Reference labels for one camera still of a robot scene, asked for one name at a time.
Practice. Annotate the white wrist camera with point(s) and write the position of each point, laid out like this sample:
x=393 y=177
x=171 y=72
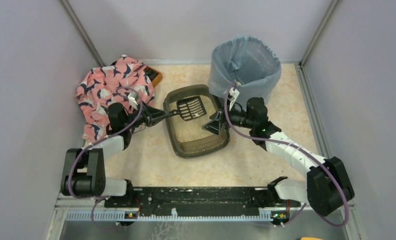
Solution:
x=134 y=99
x=232 y=97

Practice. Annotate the wooden tray box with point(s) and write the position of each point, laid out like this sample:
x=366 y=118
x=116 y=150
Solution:
x=154 y=75

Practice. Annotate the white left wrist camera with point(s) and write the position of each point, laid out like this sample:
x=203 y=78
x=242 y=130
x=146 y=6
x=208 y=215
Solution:
x=134 y=99

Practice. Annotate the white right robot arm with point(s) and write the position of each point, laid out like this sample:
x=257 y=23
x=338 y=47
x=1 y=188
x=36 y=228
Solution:
x=326 y=186

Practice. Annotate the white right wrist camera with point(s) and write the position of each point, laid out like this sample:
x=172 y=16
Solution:
x=232 y=97

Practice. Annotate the black litter scoop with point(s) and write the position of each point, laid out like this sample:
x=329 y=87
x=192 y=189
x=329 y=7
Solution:
x=189 y=108

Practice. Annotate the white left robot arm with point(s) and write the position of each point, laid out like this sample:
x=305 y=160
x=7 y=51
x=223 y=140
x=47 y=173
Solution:
x=84 y=174

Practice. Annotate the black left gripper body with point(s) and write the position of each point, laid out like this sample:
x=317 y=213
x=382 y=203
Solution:
x=150 y=116

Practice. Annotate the pink patterned cloth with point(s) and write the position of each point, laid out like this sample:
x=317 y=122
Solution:
x=104 y=86

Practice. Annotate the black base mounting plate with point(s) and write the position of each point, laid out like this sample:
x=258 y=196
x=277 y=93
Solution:
x=197 y=201

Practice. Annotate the aluminium frame rail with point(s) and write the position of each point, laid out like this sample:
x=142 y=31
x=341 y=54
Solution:
x=92 y=209

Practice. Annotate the blue plastic bin liner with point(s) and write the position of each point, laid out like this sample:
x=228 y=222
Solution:
x=250 y=63

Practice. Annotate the dark green litter box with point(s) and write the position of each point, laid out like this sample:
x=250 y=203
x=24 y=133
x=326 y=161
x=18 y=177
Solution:
x=188 y=138

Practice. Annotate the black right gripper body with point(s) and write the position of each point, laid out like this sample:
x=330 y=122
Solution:
x=225 y=119

